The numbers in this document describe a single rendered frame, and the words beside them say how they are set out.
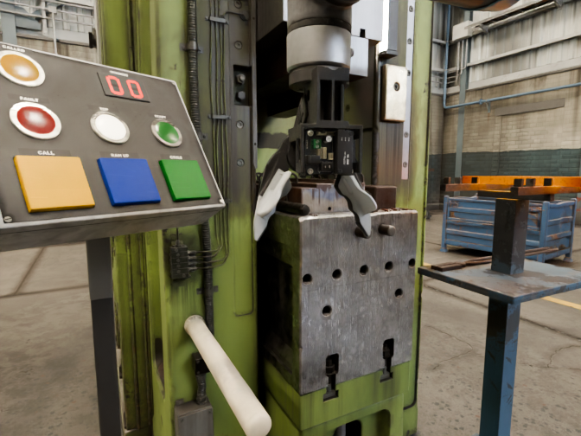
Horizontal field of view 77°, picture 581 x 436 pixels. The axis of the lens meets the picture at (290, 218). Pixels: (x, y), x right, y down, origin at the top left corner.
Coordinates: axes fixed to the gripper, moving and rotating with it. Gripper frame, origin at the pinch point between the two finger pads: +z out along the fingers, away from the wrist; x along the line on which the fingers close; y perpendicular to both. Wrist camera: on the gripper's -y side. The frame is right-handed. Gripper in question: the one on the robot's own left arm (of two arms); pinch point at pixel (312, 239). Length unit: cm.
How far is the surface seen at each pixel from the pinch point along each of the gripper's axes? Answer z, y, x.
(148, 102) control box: -20.9, -25.6, -22.7
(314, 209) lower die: 1.0, -44.2, 13.8
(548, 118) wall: -115, -573, 667
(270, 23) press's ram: -45, -49, 4
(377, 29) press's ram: -46, -49, 32
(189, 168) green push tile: -9.3, -21.5, -15.9
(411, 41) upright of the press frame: -51, -69, 54
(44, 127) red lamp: -14.6, -11.1, -34.2
